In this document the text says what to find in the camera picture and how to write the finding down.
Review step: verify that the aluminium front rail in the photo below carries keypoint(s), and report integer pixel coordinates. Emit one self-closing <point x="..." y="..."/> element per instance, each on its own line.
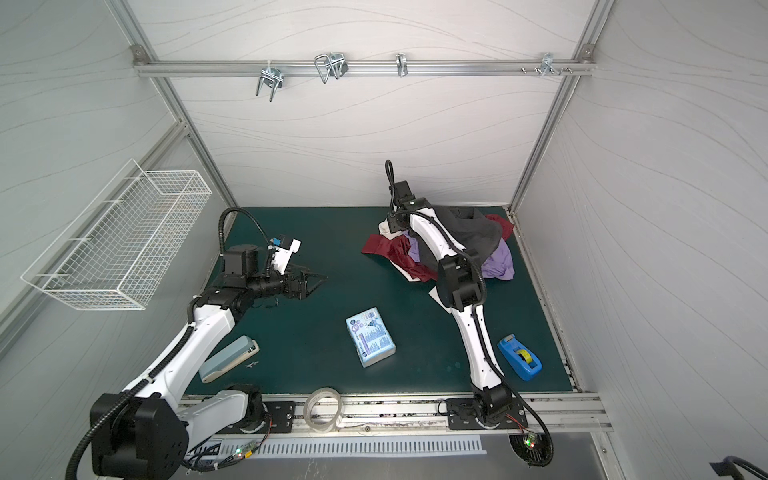
<point x="416" y="414"/>

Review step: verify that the white wire basket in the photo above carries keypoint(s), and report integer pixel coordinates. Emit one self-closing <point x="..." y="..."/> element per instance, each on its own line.
<point x="114" y="254"/>

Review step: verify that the metal bracket right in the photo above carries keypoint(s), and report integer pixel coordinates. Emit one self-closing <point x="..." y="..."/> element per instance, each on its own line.
<point x="546" y="67"/>

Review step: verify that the metal u-bolt clamp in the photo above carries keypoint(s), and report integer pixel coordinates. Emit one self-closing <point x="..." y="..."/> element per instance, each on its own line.
<point x="270" y="80"/>
<point x="331" y="65"/>

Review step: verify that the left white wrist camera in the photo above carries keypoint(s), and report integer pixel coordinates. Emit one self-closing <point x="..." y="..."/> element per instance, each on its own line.
<point x="281" y="250"/>

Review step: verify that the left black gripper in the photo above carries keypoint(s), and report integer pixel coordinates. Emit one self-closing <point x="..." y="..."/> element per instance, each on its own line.
<point x="301" y="292"/>

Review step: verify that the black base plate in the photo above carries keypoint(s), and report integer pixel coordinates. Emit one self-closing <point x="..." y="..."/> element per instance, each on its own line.
<point x="276" y="416"/>
<point x="462" y="415"/>

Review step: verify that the dark grey cloth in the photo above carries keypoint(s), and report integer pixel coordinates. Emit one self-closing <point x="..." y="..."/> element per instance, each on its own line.
<point x="470" y="227"/>

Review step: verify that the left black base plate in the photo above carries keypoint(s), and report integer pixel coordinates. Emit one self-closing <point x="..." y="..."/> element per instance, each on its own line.
<point x="276" y="416"/>

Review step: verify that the pale green stapler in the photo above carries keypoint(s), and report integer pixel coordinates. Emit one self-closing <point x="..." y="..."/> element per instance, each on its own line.
<point x="228" y="358"/>

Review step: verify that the light blue tissue box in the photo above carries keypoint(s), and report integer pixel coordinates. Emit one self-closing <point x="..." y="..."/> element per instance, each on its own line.
<point x="372" y="340"/>

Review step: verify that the aluminium top crossbar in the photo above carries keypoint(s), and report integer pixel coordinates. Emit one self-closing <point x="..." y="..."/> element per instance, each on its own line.
<point x="357" y="68"/>

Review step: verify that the purple cloth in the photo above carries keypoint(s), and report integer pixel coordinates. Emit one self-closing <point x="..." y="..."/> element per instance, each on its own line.
<point x="499" y="265"/>

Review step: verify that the white slotted cable duct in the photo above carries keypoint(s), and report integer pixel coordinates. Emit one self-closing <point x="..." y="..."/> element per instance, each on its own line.
<point x="371" y="447"/>

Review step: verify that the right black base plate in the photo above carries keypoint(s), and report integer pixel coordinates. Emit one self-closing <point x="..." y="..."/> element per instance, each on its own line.
<point x="462" y="415"/>

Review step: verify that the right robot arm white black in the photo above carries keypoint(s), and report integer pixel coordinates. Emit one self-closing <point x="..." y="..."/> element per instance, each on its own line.
<point x="462" y="291"/>

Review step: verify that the blue tape dispenser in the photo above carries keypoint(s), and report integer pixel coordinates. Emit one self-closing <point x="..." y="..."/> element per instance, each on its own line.
<point x="523" y="361"/>

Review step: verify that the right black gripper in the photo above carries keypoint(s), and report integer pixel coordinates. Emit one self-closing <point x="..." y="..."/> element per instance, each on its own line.
<point x="395" y="222"/>

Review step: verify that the clear tape roll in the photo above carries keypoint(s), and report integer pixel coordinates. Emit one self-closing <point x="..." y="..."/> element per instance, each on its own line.
<point x="323" y="410"/>

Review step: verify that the maroon cloth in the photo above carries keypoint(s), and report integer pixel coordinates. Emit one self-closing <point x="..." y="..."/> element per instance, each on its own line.
<point x="394" y="248"/>

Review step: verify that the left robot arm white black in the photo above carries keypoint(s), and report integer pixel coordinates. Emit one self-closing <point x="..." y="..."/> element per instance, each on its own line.
<point x="141" y="432"/>

